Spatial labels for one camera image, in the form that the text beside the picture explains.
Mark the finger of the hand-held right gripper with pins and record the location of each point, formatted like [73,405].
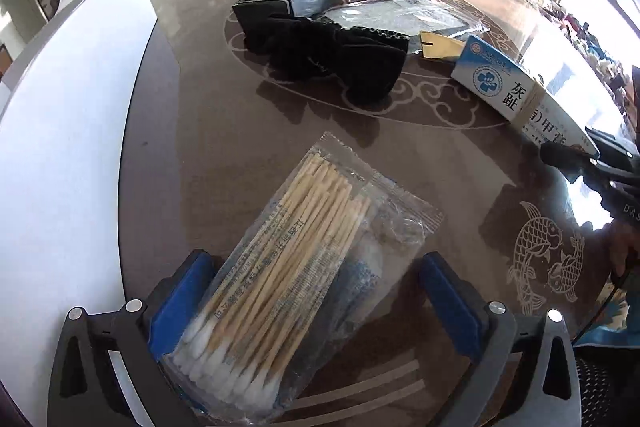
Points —
[565,157]
[612,142]

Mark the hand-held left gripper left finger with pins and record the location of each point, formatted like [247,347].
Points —
[180,307]

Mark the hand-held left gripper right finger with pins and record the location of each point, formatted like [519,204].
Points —
[450,307]

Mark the clear packet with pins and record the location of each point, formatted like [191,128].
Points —
[395,227]

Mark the blue white medicine box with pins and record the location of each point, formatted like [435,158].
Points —
[500,82]

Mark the cotton swab packet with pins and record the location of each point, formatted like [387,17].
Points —
[280,267]

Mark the tan paper card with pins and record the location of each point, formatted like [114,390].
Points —
[442,48]

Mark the grey phone case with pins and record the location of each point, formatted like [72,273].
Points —
[395,14]

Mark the black fleece glove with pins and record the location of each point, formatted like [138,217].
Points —
[325,52]

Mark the brown patterned glass desktop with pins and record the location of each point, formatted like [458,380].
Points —
[240,147]

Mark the person's right hand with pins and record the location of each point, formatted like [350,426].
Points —
[625,252]

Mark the teal patterned cloth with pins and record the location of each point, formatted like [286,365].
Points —
[610,327]

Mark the black mesh chair seat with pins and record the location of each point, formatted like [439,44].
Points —
[600,392]

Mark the white board panel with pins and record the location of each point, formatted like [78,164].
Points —
[60,157]

